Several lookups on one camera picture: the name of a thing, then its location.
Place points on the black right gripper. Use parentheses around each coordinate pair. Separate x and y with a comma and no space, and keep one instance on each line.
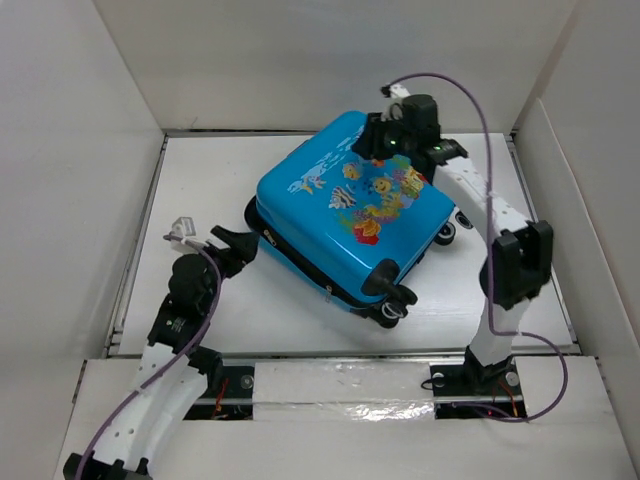
(369,146)

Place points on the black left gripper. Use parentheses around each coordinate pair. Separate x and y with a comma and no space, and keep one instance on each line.
(241,251)

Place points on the blue hard-shell suitcase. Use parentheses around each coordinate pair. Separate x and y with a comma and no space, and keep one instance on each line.
(354,228)

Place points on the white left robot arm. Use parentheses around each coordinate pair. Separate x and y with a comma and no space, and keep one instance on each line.
(175,370)

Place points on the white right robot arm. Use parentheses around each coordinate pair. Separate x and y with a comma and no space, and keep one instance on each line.
(519,250)

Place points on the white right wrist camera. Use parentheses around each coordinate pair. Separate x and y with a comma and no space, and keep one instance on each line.
(395,93)

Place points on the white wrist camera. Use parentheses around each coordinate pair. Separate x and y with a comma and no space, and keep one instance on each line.
(182,229)
(395,93)

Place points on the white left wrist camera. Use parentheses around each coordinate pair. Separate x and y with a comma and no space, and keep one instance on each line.
(182,229)

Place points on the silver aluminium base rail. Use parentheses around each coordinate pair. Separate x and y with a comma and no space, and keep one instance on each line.
(385,389)

